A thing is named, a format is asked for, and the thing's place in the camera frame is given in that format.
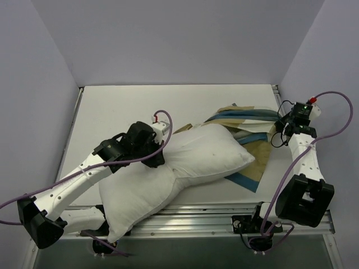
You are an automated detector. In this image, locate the checked blue beige pillowcase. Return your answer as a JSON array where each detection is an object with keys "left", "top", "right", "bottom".
[{"left": 175, "top": 104, "right": 279, "bottom": 193}]

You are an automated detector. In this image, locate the white pillow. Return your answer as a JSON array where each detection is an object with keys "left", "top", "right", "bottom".
[{"left": 99, "top": 124, "right": 255, "bottom": 243}]

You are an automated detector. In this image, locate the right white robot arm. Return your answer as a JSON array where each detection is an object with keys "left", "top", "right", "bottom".
[{"left": 249, "top": 98, "right": 334, "bottom": 231}]

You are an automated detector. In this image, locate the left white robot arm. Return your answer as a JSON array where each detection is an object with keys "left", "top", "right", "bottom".
[{"left": 17, "top": 121, "right": 172, "bottom": 249}]

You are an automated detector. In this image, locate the thin black cable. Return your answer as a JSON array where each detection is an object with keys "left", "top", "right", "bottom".
[{"left": 270, "top": 100, "right": 295, "bottom": 148}]

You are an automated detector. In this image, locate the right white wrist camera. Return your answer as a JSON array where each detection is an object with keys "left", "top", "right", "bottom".
[{"left": 306, "top": 96, "right": 321, "bottom": 120}]

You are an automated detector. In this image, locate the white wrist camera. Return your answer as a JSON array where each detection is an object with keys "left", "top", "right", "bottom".
[
  {"left": 306, "top": 96, "right": 321, "bottom": 120},
  {"left": 150, "top": 115, "right": 171, "bottom": 142}
]

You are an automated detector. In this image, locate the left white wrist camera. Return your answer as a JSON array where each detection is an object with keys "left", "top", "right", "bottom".
[{"left": 150, "top": 115, "right": 171, "bottom": 142}]

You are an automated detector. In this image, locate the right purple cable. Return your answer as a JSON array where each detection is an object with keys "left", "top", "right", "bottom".
[{"left": 260, "top": 91, "right": 354, "bottom": 238}]

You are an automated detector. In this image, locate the purple cable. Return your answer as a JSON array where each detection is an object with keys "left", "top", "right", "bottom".
[
  {"left": 0, "top": 109, "right": 173, "bottom": 257},
  {"left": 260, "top": 91, "right": 354, "bottom": 238}
]

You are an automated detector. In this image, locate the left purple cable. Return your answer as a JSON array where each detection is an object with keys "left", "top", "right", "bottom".
[{"left": 0, "top": 109, "right": 173, "bottom": 257}]

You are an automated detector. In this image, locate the aluminium rail frame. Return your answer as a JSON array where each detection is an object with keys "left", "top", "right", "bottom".
[{"left": 24, "top": 85, "right": 343, "bottom": 268}]

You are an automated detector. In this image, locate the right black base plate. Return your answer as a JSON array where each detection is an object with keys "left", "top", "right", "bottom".
[{"left": 231, "top": 214, "right": 284, "bottom": 234}]

